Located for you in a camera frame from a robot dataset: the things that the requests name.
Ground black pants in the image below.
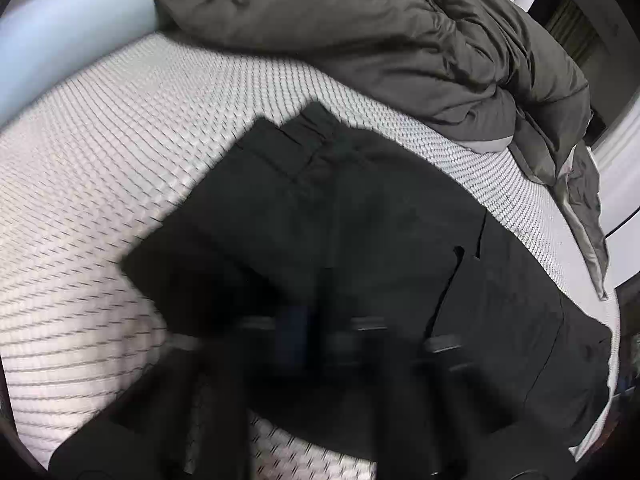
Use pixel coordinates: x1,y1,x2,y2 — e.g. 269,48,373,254
49,101,617,480

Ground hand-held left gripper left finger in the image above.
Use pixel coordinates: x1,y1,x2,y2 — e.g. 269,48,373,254
165,307,315,480

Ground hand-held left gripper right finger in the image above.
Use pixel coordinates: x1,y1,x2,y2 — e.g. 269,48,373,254
320,316,518,480

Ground grey comforter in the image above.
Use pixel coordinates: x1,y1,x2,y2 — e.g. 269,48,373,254
140,0,612,301

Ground white textured mattress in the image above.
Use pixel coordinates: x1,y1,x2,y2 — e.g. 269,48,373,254
0,30,623,480

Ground light blue headboard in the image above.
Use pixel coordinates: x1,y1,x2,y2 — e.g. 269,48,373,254
0,0,161,128

